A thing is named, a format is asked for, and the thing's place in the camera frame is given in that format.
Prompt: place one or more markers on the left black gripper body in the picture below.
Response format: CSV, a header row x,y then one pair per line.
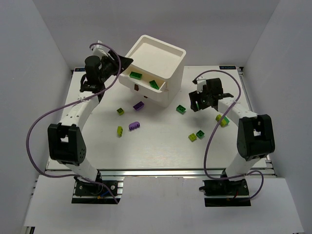
x,y
114,65

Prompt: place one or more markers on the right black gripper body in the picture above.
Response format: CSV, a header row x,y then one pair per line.
x,y
197,101

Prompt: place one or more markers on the dark green long lego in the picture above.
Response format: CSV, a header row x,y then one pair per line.
x,y
135,75

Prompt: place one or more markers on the lime long lego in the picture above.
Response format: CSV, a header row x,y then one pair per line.
x,y
224,122
119,131

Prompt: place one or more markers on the white drawer cabinet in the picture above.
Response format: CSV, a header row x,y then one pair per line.
x,y
161,59

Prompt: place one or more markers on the green square lego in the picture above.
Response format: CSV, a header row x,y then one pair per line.
x,y
200,134

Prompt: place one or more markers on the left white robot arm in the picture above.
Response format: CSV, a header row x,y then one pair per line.
x,y
66,143

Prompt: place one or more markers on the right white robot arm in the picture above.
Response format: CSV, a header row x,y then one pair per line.
x,y
255,139

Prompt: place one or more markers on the left blue label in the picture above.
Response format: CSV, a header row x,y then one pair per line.
x,y
79,70

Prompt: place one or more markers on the blue label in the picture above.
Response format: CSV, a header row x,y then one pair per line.
x,y
227,67
79,70

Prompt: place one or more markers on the right blue label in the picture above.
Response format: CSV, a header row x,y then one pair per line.
x,y
227,67

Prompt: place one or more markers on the purple rectangular lego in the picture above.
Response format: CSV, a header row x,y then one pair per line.
x,y
138,106

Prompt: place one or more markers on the lime square lego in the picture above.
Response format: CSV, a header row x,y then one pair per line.
x,y
192,137

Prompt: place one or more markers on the purple rounded lego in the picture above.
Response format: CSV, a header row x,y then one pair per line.
x,y
134,125

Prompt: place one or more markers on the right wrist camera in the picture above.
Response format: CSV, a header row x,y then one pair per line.
x,y
200,82

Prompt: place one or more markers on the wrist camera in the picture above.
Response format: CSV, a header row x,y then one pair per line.
x,y
101,51
200,82

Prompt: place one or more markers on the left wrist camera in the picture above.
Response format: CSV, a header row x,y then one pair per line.
x,y
101,51

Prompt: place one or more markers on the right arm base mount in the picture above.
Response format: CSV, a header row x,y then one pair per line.
x,y
225,193

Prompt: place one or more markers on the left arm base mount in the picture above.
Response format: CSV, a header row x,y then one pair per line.
x,y
90,193

